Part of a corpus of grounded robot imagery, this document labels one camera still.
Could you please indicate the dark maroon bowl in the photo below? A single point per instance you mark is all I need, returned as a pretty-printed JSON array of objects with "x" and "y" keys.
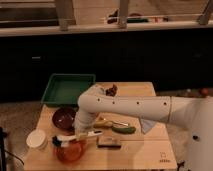
[{"x": 63, "y": 118}]

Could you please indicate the blue grey cloth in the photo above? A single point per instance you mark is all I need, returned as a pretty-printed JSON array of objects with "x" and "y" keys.
[{"x": 146, "y": 125}]

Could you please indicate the dark brown toy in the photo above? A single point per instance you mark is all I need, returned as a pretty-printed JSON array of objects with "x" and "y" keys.
[{"x": 112, "y": 90}]

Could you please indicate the green plastic tray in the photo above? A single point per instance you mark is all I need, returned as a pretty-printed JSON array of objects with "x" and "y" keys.
[{"x": 64, "y": 89}]

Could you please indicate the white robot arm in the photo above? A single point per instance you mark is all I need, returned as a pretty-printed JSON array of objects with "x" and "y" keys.
[{"x": 194, "y": 114}]

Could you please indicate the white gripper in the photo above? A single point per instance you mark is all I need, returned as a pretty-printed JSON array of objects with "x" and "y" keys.
[{"x": 84, "y": 122}]

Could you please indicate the black wooden block brush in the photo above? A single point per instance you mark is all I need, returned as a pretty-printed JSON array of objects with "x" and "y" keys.
[{"x": 108, "y": 142}]

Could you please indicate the red bowl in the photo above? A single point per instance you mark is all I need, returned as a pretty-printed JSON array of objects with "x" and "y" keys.
[{"x": 72, "y": 153}]

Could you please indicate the white dish brush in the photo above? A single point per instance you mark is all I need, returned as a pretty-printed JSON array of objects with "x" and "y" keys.
[{"x": 64, "y": 140}]

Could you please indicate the white cup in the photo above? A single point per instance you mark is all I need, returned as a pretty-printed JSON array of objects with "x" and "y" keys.
[{"x": 37, "y": 139}]

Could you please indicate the green cucumber toy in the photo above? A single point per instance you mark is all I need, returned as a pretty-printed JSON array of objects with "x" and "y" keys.
[{"x": 124, "y": 130}]

